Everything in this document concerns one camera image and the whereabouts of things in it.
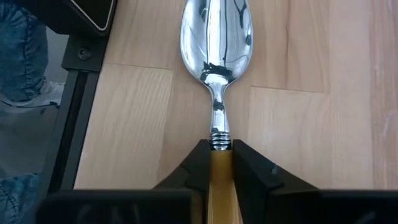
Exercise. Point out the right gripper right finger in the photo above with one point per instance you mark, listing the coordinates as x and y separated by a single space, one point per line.
255 177

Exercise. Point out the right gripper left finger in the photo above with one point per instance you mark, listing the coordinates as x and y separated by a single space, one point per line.
196 174

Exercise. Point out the black white-edged panel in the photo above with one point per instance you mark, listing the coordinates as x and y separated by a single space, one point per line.
93 12

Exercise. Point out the person's shoe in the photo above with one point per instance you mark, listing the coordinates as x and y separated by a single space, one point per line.
51 93

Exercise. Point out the person's leg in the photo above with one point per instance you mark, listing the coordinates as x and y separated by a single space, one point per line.
12 202
21 46

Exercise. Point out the black aluminium table frame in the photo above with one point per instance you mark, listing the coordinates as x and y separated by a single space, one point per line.
71 124

